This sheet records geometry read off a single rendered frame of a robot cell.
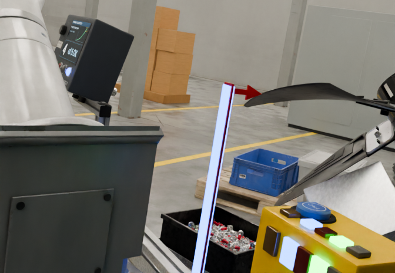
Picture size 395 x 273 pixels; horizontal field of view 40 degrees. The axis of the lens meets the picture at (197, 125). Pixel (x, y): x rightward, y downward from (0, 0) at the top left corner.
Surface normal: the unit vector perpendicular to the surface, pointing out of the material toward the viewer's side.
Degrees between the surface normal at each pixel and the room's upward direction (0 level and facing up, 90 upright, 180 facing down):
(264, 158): 89
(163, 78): 90
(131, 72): 90
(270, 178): 90
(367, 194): 55
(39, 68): 43
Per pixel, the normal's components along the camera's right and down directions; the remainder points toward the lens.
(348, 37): -0.54, 0.06
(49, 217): 0.64, 0.23
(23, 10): 0.69, -0.56
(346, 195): -0.28, -0.48
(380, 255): 0.15, -0.97
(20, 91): 0.21, -0.52
